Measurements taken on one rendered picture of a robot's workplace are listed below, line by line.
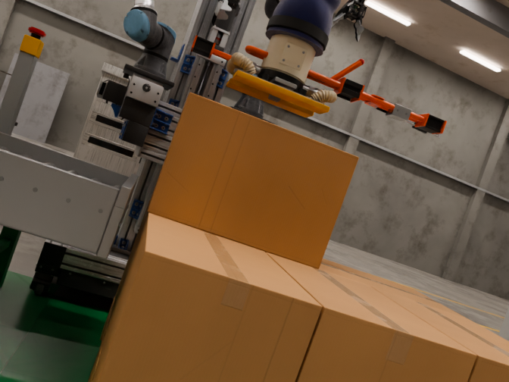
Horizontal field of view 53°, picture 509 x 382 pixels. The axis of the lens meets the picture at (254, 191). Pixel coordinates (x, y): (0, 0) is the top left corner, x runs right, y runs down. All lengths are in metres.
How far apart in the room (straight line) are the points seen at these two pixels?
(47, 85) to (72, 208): 10.85
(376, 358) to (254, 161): 0.75
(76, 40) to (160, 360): 11.70
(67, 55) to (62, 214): 11.13
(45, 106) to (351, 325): 11.35
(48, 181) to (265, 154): 0.66
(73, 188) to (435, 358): 1.02
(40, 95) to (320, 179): 10.84
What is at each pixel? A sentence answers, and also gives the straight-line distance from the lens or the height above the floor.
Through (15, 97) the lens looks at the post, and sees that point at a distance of 2.37.
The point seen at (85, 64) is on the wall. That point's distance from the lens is 12.52.
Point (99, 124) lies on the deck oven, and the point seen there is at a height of 0.79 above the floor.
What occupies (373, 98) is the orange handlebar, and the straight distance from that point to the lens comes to 1.96.
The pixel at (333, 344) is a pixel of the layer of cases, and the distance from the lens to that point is 1.17.
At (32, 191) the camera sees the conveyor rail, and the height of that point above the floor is 0.52.
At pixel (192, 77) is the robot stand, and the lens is 2.49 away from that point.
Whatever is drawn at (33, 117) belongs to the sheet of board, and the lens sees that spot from 12.20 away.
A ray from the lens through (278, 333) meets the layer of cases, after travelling 1.12.
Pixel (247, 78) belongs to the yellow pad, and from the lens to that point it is 1.72.
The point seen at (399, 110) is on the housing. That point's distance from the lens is 2.00.
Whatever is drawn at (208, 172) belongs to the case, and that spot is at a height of 0.73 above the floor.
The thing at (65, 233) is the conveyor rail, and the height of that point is 0.44.
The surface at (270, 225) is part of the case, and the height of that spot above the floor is 0.63.
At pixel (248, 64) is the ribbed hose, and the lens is 1.75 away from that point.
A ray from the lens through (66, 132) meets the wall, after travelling 12.46.
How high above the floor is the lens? 0.74
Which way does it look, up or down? 1 degrees down
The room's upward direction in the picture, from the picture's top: 20 degrees clockwise
